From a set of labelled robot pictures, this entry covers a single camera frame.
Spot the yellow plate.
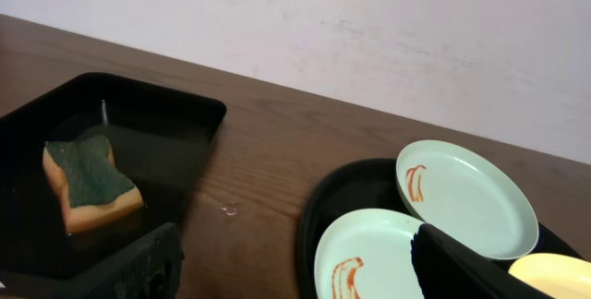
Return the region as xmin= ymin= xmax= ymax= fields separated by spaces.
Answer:
xmin=509 ymin=253 xmax=590 ymax=299

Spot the mint plate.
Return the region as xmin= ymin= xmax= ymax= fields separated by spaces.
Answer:
xmin=314 ymin=209 xmax=423 ymax=299
xmin=395 ymin=140 xmax=539 ymax=260

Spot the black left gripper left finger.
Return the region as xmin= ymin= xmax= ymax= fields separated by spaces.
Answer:
xmin=1 ymin=222 xmax=184 ymax=299

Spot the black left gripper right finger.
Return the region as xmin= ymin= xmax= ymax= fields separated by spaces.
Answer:
xmin=411 ymin=223 xmax=547 ymax=299

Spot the black round tray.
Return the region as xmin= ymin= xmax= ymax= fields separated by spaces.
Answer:
xmin=296 ymin=159 xmax=583 ymax=298

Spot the orange green scrub sponge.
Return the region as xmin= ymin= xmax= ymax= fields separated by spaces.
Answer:
xmin=42 ymin=135 xmax=144 ymax=233

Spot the black rectangular water tray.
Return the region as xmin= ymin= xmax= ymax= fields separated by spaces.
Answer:
xmin=1 ymin=73 xmax=226 ymax=279

